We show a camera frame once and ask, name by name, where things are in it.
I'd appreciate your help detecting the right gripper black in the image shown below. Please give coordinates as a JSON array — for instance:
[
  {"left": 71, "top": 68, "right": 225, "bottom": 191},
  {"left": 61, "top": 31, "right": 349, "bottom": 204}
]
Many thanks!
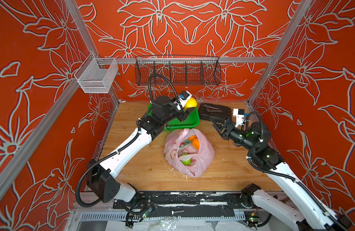
[{"left": 212, "top": 115, "right": 260, "bottom": 154}]

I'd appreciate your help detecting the yellow lemon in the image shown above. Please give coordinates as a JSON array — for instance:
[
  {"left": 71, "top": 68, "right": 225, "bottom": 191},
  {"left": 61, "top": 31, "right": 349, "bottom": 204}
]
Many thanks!
[{"left": 184, "top": 97, "right": 197, "bottom": 110}]

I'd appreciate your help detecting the pink plastic bag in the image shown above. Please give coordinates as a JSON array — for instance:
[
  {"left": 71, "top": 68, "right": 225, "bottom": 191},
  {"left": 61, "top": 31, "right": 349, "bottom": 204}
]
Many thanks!
[{"left": 164, "top": 129, "right": 215, "bottom": 178}]

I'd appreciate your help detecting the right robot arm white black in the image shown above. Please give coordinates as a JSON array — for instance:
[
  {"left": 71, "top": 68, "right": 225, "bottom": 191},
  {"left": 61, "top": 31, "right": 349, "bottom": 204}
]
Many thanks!
[{"left": 210, "top": 112, "right": 352, "bottom": 231}]

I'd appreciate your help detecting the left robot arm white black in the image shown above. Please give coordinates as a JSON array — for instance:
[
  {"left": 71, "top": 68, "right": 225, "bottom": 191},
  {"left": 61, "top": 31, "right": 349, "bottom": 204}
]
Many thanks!
[{"left": 75, "top": 89, "right": 197, "bottom": 208}]

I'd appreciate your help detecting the green lime fruit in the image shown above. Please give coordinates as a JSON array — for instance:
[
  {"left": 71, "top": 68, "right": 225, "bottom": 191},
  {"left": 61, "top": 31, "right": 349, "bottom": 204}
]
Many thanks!
[{"left": 181, "top": 157, "right": 192, "bottom": 166}]

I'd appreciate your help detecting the green plastic basket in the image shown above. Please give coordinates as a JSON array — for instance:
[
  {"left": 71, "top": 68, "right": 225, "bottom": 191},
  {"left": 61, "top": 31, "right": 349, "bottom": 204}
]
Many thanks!
[{"left": 164, "top": 107, "right": 200, "bottom": 131}]

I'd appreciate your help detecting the black tool case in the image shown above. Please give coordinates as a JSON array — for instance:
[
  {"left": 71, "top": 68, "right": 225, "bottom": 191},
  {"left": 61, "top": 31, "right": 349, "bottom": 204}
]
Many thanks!
[{"left": 198, "top": 103, "right": 232, "bottom": 121}]

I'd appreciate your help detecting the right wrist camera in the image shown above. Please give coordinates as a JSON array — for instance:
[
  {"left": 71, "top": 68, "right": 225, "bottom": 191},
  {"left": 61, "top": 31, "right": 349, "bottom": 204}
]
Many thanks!
[{"left": 233, "top": 108, "right": 247, "bottom": 128}]

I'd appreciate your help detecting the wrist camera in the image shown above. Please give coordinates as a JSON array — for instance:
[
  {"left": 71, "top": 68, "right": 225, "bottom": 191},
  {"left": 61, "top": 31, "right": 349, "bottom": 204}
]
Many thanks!
[
  {"left": 175, "top": 91, "right": 192, "bottom": 111},
  {"left": 233, "top": 108, "right": 247, "bottom": 128}
]

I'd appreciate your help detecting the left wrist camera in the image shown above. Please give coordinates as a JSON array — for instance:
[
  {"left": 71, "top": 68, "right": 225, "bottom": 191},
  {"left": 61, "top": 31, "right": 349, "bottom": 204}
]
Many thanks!
[{"left": 175, "top": 91, "right": 192, "bottom": 111}]

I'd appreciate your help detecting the black wire basket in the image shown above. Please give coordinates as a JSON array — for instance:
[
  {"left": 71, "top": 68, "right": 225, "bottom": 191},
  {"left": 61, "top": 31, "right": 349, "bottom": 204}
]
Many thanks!
[{"left": 135, "top": 55, "right": 222, "bottom": 87}]

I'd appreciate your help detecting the clear plastic wall bin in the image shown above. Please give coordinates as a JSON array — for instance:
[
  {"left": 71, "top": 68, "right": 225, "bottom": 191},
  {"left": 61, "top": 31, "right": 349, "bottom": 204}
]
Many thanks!
[{"left": 74, "top": 54, "right": 119, "bottom": 93}]

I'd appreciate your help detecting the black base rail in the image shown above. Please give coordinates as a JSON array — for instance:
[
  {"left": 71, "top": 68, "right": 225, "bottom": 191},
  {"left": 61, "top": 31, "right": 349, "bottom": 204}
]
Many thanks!
[{"left": 113, "top": 190, "right": 253, "bottom": 220}]

